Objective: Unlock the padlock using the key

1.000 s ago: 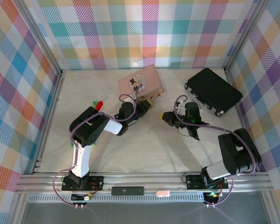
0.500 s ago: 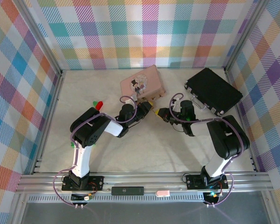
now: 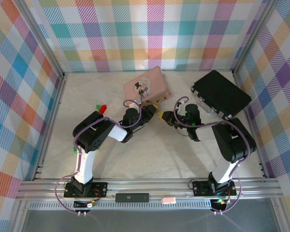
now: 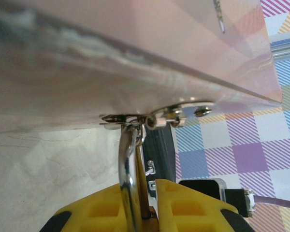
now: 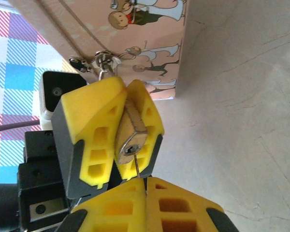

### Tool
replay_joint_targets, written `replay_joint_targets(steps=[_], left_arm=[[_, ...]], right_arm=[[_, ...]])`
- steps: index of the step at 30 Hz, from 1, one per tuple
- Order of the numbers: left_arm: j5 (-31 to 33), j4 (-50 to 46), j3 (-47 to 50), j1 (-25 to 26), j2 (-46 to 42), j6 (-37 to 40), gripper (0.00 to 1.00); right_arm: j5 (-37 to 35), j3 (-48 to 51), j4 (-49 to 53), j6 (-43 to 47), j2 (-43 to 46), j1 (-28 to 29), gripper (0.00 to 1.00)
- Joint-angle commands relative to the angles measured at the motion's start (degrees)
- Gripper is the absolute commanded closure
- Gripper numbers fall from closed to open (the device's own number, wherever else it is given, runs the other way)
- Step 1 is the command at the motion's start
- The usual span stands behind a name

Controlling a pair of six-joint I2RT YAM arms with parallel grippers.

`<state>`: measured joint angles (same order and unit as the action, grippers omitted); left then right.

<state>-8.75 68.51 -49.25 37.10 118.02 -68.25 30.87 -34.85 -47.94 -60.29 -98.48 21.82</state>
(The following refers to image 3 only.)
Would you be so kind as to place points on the pink tin box with figures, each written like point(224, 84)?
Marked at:
point(147, 84)

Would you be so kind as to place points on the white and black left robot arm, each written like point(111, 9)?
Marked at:
point(84, 166)

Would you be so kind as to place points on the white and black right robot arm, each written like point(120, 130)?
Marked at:
point(222, 174)

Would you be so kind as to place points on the red toy block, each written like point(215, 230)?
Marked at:
point(103, 109)

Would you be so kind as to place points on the green toy block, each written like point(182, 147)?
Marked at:
point(98, 106)

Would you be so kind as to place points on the black hard case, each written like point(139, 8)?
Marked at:
point(222, 93)

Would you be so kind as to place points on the black rectangular bar device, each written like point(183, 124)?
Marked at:
point(132, 197)

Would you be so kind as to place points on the pink and white small device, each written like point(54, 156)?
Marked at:
point(168, 200)

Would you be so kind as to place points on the aluminium side floor rail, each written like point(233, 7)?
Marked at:
point(50, 125)
point(250, 125)

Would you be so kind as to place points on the aluminium mounting rail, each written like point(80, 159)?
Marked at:
point(159, 186)

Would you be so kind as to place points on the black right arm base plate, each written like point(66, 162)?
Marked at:
point(200, 188)

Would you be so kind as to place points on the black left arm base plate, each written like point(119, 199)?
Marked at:
point(99, 188)

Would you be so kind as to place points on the aluminium frame post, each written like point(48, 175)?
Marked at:
point(42, 38)
point(256, 33)

